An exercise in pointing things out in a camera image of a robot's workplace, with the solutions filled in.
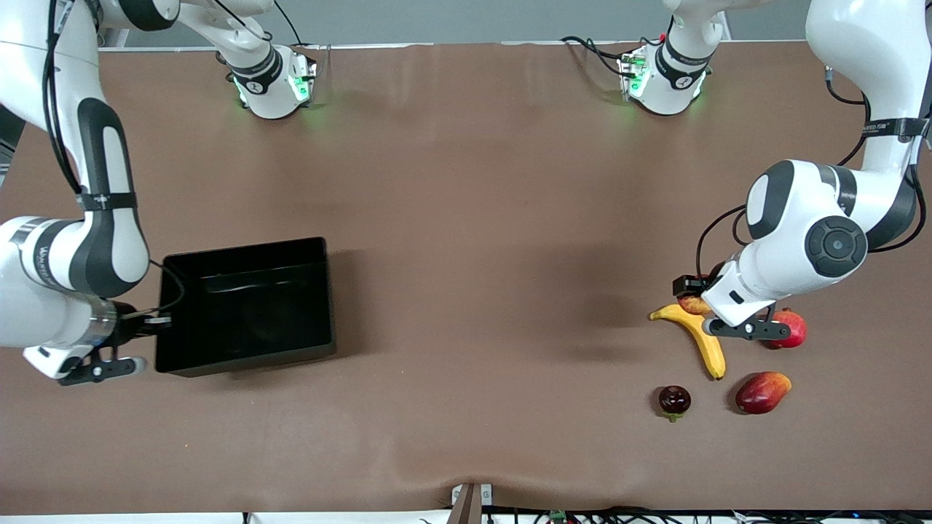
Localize yellow banana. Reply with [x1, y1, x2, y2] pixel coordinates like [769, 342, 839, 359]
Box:
[649, 303, 727, 381]

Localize black plastic box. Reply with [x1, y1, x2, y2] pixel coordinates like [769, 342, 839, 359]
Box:
[154, 237, 338, 378]

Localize red pomegranate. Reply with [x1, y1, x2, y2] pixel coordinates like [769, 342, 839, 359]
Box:
[761, 308, 808, 351]

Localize dark purple mangosteen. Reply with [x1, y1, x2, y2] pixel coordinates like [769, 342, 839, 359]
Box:
[658, 385, 692, 423]

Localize red yellow mango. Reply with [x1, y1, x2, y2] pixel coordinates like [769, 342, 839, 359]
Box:
[735, 371, 793, 416]

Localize brown table cover mat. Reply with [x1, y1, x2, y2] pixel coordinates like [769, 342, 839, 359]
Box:
[0, 41, 932, 514]

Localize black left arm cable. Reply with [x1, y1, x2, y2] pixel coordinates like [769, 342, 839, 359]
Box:
[695, 65, 929, 285]

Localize black left arm base cables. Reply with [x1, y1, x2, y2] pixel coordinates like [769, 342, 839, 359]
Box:
[559, 35, 641, 77]

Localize metal table edge bracket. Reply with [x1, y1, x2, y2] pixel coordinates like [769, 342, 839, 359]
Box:
[450, 483, 494, 524]

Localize black right arm base cable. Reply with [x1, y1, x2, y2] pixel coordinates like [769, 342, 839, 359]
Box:
[273, 0, 303, 46]

